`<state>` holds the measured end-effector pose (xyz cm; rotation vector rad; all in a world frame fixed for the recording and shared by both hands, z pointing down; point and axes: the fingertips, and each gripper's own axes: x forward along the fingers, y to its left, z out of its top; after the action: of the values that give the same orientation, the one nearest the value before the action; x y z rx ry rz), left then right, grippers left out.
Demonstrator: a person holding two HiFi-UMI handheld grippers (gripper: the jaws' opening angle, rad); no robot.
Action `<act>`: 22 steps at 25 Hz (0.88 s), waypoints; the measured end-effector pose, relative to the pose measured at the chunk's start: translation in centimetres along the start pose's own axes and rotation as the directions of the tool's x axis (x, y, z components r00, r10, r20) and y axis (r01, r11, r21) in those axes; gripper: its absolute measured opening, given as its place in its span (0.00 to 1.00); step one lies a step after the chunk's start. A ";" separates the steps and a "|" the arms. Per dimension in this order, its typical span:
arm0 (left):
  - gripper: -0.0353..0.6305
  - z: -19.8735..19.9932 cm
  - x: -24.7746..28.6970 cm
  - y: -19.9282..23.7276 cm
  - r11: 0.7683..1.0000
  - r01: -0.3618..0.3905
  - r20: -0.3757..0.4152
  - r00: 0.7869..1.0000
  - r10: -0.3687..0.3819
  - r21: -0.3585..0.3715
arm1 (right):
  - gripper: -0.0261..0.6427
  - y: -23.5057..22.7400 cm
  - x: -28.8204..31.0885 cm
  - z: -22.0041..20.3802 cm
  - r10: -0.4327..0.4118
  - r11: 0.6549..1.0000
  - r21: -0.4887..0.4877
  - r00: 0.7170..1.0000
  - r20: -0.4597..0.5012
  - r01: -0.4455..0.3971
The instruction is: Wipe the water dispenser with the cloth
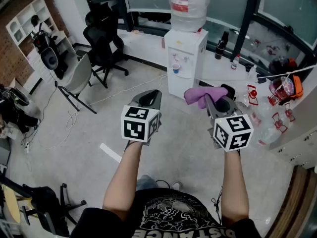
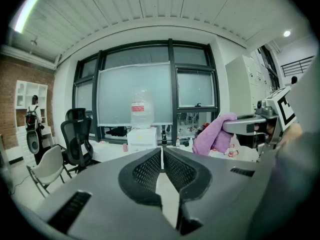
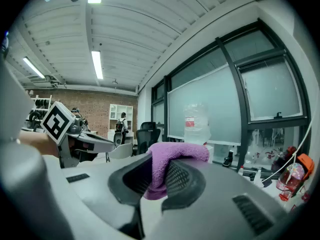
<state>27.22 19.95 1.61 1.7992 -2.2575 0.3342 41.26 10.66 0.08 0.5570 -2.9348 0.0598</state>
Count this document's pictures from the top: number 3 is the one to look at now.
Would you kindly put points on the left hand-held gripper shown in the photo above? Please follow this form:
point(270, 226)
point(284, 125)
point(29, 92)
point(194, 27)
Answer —
point(57, 122)

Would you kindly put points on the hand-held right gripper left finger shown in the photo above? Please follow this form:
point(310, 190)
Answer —
point(127, 184)

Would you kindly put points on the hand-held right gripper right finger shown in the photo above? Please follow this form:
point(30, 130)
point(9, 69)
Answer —
point(186, 184)

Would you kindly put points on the purple cloth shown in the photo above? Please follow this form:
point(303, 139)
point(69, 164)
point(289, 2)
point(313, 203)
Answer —
point(162, 156)

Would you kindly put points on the white water dispenser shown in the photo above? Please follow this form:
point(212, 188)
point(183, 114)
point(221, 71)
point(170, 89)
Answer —
point(210, 154)

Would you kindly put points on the person's left forearm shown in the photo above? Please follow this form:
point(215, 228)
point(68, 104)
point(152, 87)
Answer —
point(37, 142)

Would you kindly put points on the plastic-wrapped clear water jug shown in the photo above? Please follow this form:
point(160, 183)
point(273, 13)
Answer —
point(196, 124)

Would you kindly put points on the pink drinking bottle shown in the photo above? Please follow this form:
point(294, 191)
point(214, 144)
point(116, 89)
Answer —
point(291, 179)

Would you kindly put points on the grey shell chair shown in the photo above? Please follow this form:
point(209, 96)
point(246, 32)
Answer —
point(121, 151)

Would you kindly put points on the white cabinet shelf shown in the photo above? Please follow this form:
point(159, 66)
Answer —
point(121, 109)

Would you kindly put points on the black office chair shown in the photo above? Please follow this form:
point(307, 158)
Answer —
point(147, 139)

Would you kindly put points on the black bottle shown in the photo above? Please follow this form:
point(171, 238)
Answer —
point(228, 159)

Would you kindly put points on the small white bottle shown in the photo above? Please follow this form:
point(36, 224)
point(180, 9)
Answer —
point(240, 171)

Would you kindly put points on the white storage rack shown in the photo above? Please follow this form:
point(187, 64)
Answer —
point(41, 106)

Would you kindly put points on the frosted window film sheet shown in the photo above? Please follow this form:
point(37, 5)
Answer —
point(207, 104)

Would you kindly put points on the dark red bag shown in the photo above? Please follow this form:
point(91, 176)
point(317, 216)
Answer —
point(283, 157)

